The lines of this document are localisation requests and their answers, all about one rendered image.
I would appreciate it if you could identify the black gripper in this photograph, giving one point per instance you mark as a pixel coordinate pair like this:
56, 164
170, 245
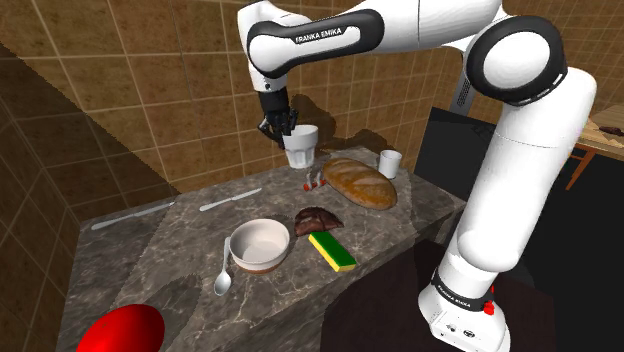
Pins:
274, 103

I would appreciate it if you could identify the grey tool with red tips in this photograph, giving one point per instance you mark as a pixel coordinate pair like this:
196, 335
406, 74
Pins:
313, 181

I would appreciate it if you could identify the large white ribbed cup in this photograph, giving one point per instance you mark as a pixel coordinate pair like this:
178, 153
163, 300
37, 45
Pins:
302, 148

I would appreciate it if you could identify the silver spoon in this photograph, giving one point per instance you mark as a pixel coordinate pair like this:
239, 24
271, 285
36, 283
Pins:
222, 282

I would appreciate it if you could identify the small white cup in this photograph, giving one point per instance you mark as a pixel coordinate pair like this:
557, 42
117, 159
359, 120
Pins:
390, 164

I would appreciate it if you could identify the silver table knife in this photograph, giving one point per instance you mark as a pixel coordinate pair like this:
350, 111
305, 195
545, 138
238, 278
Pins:
131, 215
229, 200

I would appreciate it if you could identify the red round object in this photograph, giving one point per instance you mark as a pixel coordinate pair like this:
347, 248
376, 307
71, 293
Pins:
124, 331

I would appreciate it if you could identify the wooden table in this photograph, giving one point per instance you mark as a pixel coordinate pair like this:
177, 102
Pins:
602, 139

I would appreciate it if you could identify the dark robot stand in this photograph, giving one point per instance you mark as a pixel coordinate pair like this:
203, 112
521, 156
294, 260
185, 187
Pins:
380, 302

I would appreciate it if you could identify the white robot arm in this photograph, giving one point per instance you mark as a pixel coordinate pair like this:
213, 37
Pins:
516, 161

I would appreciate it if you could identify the brown bread loaf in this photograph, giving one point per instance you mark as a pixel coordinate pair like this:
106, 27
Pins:
360, 184

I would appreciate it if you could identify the yellow and green sponge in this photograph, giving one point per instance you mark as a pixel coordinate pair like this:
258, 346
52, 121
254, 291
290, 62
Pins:
334, 252

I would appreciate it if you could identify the white bowl with brown base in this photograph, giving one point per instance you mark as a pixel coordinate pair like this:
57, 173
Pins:
258, 246

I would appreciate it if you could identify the dark brown pastry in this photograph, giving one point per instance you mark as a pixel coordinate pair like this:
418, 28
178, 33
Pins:
316, 220

